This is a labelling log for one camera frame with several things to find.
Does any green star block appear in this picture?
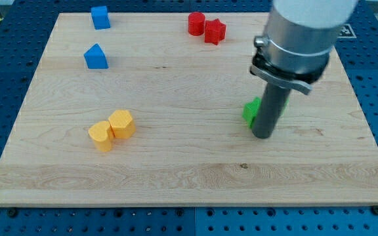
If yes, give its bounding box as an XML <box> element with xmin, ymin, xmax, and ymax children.
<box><xmin>241</xmin><ymin>96</ymin><xmax>289</xmax><ymax>129</ymax></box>

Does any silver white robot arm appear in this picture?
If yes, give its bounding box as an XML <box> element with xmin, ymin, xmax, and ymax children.
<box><xmin>250</xmin><ymin>0</ymin><xmax>358</xmax><ymax>94</ymax></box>

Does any yellow hexagon block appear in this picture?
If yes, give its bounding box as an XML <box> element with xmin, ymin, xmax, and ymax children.
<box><xmin>108</xmin><ymin>110</ymin><xmax>136</xmax><ymax>139</ymax></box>

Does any red star block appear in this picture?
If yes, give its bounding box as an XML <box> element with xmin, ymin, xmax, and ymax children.
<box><xmin>204</xmin><ymin>18</ymin><xmax>226</xmax><ymax>45</ymax></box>

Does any light wooden board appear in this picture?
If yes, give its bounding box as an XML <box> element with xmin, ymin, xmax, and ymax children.
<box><xmin>0</xmin><ymin>13</ymin><xmax>378</xmax><ymax>208</ymax></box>

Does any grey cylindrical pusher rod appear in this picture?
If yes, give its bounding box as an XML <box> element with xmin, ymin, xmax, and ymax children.
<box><xmin>251</xmin><ymin>83</ymin><xmax>291</xmax><ymax>139</ymax></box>

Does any yellow heart block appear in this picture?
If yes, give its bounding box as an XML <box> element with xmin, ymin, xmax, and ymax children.
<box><xmin>88</xmin><ymin>121</ymin><xmax>114</xmax><ymax>152</ymax></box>

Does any red cylinder block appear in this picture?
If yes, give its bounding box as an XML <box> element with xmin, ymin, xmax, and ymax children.
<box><xmin>188</xmin><ymin>12</ymin><xmax>205</xmax><ymax>36</ymax></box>

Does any blue pentagon block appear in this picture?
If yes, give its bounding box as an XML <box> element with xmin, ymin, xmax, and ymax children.
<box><xmin>84</xmin><ymin>43</ymin><xmax>108</xmax><ymax>69</ymax></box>

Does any blue cube block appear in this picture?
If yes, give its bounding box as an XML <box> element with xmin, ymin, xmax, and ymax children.
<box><xmin>91</xmin><ymin>6</ymin><xmax>111</xmax><ymax>30</ymax></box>

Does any white fiducial marker tag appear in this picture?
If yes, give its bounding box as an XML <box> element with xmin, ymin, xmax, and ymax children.
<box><xmin>337</xmin><ymin>24</ymin><xmax>356</xmax><ymax>39</ymax></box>

